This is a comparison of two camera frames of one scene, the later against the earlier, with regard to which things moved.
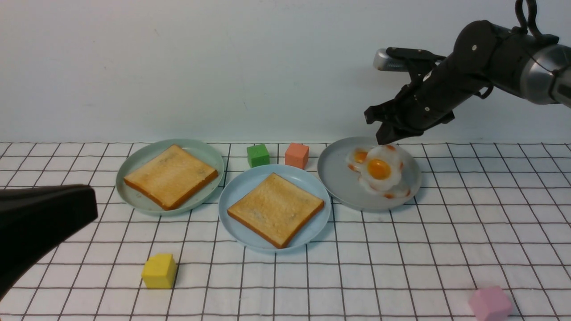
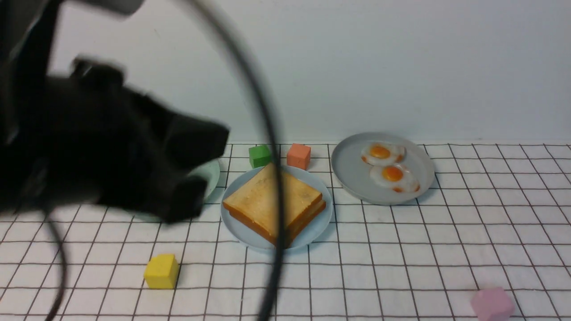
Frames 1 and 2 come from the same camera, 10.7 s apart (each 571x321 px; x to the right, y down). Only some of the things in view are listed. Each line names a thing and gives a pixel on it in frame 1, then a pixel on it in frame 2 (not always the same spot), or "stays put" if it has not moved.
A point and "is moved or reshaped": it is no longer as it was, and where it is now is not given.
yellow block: (159, 272) stays put
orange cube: (296, 155) stays put
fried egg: (401, 189) -> (395, 177)
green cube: (258, 155) stays put
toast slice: (171, 177) is moved or reshaped
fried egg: (356, 159) -> (383, 153)
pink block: (490, 304) stays put
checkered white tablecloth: (493, 214) stays put
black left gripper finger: (35, 219) -> (85, 135)
